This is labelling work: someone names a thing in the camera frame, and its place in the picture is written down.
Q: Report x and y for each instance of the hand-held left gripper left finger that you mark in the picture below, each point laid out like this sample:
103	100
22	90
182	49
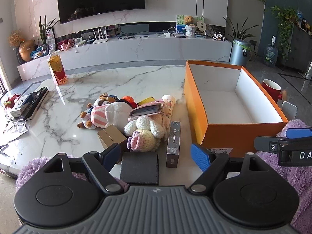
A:
114	154

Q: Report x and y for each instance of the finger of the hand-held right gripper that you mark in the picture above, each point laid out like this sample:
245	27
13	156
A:
298	133
264	144

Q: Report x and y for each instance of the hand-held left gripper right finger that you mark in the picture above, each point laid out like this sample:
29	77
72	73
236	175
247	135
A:
201	157

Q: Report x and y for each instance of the small gold box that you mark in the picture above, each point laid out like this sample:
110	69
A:
109	135

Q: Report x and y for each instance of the black square box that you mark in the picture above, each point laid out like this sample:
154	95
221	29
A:
139	167

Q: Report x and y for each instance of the dark narrow photo box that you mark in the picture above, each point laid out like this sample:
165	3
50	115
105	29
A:
173	146

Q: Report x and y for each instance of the white pink striped plush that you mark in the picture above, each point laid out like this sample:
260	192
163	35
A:
112	114

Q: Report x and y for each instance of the cream crochet doll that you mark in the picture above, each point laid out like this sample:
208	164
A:
146	129

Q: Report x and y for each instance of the orange cardboard box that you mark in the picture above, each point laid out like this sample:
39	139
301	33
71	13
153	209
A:
195	107

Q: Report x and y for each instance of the pink card wallet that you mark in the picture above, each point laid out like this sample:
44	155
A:
146	111

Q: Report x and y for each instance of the brown raccoon plush toy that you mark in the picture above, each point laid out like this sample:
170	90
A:
107	100

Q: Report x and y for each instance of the orange crochet toy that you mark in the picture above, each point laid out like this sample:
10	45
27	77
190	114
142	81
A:
128	100

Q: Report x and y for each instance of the white lotion tube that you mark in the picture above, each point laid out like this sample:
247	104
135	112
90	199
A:
168	107

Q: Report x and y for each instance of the yellow tape measure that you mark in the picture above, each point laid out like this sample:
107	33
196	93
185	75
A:
147	100

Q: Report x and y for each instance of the person's right forearm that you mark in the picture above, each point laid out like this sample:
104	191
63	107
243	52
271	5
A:
299	182

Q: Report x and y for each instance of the red mug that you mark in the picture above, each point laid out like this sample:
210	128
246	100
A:
269	90

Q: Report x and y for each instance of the clear water jug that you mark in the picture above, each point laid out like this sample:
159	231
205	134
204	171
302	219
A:
270	54

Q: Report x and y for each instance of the person's purple fuzzy robe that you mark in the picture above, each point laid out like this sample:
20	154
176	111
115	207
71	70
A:
31	168

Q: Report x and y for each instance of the dark grey cabinet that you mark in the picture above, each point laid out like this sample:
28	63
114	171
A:
299	43

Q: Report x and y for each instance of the grey trash can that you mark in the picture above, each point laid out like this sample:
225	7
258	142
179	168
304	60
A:
240	52

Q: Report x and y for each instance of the black keyboard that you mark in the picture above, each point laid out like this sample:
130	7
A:
36	97

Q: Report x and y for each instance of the eyeglasses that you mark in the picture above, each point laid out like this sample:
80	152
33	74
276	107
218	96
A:
20	126

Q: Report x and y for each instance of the white and blue box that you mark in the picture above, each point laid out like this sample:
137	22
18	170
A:
20	104

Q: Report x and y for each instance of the white marble television console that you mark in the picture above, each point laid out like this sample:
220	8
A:
146	48

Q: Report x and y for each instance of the long-leaf potted plant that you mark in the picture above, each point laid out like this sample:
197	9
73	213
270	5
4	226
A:
240	33

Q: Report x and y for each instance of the white router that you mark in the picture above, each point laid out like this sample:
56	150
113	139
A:
100	40

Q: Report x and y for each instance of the red feather toy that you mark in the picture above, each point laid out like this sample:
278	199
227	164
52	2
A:
11	100

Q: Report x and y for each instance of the green trailing plant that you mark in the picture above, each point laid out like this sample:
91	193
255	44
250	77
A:
285	17

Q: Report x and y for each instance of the black and white toy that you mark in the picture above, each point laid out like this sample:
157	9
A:
217	37

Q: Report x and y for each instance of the white desk display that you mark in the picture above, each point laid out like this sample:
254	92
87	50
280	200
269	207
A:
80	41

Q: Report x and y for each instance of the grey tablet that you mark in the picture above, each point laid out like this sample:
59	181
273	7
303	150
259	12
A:
180	36

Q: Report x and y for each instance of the round white hand fan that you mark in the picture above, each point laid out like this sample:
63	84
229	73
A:
201	25

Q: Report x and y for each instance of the green and blue painting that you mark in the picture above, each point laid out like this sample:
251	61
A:
180	23

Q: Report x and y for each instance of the brown gourd ornament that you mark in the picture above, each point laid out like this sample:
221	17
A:
26	50

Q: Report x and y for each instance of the brown teddy bear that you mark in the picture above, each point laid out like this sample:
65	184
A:
189	20

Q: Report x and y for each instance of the tall-leaf potted plant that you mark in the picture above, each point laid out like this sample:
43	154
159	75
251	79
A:
43	31

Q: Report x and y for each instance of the dried flower bunch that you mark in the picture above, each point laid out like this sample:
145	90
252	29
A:
15	37

